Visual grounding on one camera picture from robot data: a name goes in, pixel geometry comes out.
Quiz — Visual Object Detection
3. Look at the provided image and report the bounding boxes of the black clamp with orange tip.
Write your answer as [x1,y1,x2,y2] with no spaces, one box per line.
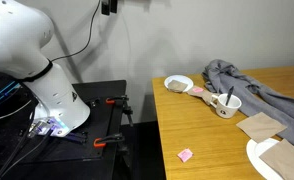
[92,132,126,149]
[105,94,135,128]

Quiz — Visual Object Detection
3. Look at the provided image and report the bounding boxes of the brown paper napkin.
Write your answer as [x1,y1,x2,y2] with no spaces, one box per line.
[186,85,220,107]
[167,79,189,94]
[235,111,288,144]
[258,138,294,180]

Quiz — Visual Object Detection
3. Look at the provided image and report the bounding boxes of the white bowl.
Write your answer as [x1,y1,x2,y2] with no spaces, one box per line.
[163,74,195,93]

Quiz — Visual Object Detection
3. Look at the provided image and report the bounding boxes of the black robot mounting stand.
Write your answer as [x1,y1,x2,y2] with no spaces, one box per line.
[0,79,135,180]

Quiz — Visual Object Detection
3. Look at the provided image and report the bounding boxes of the white mug with logo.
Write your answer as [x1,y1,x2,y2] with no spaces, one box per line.
[209,93,243,119]

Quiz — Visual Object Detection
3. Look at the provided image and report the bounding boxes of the white paper plate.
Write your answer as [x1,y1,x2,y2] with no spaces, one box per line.
[245,137,294,180]

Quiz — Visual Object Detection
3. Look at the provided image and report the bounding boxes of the gray cloth pants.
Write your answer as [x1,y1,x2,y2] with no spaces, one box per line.
[201,59,294,152]

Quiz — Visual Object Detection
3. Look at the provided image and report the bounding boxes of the black box with blue stripes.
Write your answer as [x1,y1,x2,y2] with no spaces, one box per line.
[0,71,38,122]

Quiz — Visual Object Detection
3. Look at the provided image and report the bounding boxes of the black wall cable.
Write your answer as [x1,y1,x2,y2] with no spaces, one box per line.
[49,0,102,63]

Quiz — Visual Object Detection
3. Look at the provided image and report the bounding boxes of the black wall power adapter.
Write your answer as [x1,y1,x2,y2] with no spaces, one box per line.
[101,0,119,16]

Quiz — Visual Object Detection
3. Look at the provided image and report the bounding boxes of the black base cable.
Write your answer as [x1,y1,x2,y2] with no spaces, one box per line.
[0,111,36,180]
[0,129,55,176]

